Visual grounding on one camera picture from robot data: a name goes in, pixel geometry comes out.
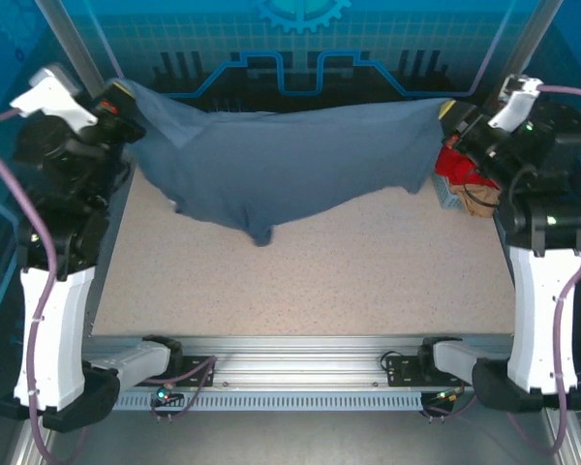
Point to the blue t-shirt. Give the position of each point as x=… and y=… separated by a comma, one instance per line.
x=295, y=164

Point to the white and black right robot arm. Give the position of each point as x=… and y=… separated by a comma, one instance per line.
x=537, y=315

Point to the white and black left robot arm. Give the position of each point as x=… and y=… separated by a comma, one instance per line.
x=53, y=329

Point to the red t-shirt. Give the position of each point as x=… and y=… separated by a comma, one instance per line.
x=452, y=164

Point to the tan t-shirt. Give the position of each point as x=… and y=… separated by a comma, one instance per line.
x=479, y=201

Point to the aluminium frame post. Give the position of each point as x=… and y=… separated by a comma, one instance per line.
x=75, y=43
x=532, y=39

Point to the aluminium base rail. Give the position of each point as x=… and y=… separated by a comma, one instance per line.
x=295, y=358

